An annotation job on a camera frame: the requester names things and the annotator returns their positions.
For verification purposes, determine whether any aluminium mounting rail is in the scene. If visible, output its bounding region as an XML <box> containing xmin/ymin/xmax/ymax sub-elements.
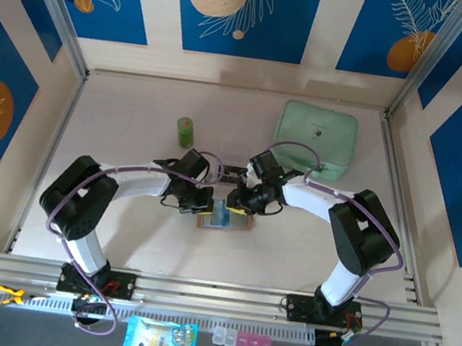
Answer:
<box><xmin>0</xmin><ymin>249</ymin><xmax>448</xmax><ymax>346</ymax></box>

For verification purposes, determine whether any mint green zip pouch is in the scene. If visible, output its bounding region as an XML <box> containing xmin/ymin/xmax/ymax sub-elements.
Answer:
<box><xmin>266</xmin><ymin>96</ymin><xmax>362</xmax><ymax>184</ymax></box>

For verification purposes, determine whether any pink leather card holder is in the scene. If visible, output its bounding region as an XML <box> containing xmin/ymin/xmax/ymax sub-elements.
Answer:
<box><xmin>195</xmin><ymin>207</ymin><xmax>258</xmax><ymax>238</ymax></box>

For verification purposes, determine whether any aluminium frame post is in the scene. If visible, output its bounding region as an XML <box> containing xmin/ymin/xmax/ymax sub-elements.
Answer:
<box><xmin>0</xmin><ymin>0</ymin><xmax>100</xmax><ymax>79</ymax></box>
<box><xmin>385</xmin><ymin>0</ymin><xmax>462</xmax><ymax>130</ymax></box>

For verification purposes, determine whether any black VIP card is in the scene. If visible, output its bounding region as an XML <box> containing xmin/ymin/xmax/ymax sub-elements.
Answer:
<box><xmin>219</xmin><ymin>164</ymin><xmax>251</xmax><ymax>189</ymax></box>

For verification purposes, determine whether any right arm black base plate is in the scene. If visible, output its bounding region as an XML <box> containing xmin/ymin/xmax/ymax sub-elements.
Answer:
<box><xmin>283</xmin><ymin>292</ymin><xmax>367</xmax><ymax>333</ymax></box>

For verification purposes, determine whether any green bottle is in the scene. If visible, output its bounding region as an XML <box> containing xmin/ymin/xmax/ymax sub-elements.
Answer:
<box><xmin>173</xmin><ymin>115</ymin><xmax>199</xmax><ymax>151</ymax></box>

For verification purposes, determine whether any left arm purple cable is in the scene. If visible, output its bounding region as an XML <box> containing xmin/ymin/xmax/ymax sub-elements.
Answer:
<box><xmin>30</xmin><ymin>129</ymin><xmax>226</xmax><ymax>346</ymax></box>

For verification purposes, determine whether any yellow fish toy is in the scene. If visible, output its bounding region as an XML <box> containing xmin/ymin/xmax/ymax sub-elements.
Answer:
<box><xmin>0</xmin><ymin>284</ymin><xmax>52</xmax><ymax>317</ymax></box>

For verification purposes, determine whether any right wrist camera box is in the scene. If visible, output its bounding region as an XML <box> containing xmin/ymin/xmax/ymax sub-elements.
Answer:
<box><xmin>242</xmin><ymin>163</ymin><xmax>264</xmax><ymax>190</ymax></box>

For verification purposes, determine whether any pink pill box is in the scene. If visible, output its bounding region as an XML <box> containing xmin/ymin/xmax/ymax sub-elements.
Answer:
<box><xmin>234</xmin><ymin>331</ymin><xmax>274</xmax><ymax>346</ymax></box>

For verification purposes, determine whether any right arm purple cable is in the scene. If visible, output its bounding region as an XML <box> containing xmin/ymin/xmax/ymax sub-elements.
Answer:
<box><xmin>237</xmin><ymin>138</ymin><xmax>420</xmax><ymax>346</ymax></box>

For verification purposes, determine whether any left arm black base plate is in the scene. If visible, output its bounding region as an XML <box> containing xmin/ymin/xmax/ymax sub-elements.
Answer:
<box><xmin>55</xmin><ymin>263</ymin><xmax>138</xmax><ymax>302</ymax></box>

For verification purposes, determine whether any aluminium table side rail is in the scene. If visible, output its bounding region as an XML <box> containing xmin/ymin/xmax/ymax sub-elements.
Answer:
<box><xmin>354</xmin><ymin>112</ymin><xmax>457</xmax><ymax>308</ymax></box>
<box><xmin>4</xmin><ymin>65</ymin><xmax>90</xmax><ymax>263</ymax></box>

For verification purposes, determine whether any dark blue card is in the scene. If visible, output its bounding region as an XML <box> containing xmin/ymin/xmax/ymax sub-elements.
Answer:
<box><xmin>208</xmin><ymin>198</ymin><xmax>233</xmax><ymax>228</ymax></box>

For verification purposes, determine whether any blue snack packet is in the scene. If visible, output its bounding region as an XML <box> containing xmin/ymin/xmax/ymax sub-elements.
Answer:
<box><xmin>121</xmin><ymin>312</ymin><xmax>200</xmax><ymax>346</ymax></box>

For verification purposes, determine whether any slotted cable duct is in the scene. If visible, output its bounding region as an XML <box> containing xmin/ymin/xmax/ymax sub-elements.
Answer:
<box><xmin>0</xmin><ymin>281</ymin><xmax>317</xmax><ymax>346</ymax></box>

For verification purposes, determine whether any clear pill box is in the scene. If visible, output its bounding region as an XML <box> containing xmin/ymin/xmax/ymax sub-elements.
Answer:
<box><xmin>211</xmin><ymin>328</ymin><xmax>239</xmax><ymax>346</ymax></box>

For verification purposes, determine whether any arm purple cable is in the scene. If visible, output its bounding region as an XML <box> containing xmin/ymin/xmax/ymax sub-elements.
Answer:
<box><xmin>237</xmin><ymin>138</ymin><xmax>420</xmax><ymax>346</ymax></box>
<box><xmin>30</xmin><ymin>129</ymin><xmax>226</xmax><ymax>346</ymax></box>

